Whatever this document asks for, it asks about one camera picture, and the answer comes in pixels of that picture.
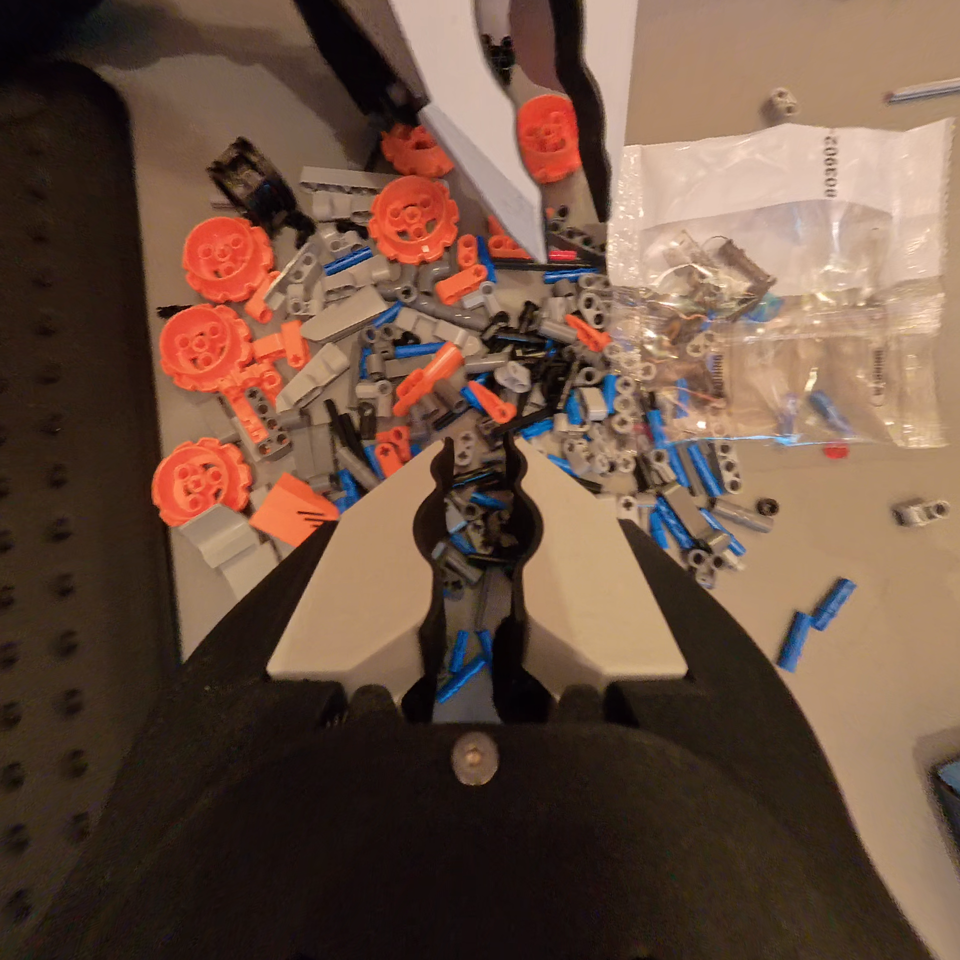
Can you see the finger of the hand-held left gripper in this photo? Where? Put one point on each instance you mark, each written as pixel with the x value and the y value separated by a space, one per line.
pixel 611 90
pixel 450 75

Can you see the thin grey axle rod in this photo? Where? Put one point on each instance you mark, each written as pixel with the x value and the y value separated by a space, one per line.
pixel 922 91

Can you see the black dimpled pad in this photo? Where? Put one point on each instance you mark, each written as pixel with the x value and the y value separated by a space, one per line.
pixel 67 450

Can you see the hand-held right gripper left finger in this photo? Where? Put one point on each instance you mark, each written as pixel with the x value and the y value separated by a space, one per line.
pixel 367 600

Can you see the small grey two-hole connector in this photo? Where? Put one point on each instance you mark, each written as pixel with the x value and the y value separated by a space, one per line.
pixel 782 101

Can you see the blue pin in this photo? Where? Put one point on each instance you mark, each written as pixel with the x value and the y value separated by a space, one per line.
pixel 834 602
pixel 793 641

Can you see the black wheel rim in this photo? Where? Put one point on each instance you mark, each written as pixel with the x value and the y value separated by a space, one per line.
pixel 251 180

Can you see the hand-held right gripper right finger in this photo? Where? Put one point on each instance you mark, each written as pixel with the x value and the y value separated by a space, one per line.
pixel 592 600

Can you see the small clear white-label parts bag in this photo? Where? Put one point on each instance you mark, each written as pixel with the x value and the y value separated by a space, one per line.
pixel 780 225

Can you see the light grey connector piece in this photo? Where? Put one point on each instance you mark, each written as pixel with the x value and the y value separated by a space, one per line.
pixel 919 512

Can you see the cluster of orange wheels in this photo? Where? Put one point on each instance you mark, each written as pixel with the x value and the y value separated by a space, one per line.
pixel 225 259

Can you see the pile of small building parts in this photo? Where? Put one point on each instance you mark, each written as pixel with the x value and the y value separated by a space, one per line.
pixel 420 322

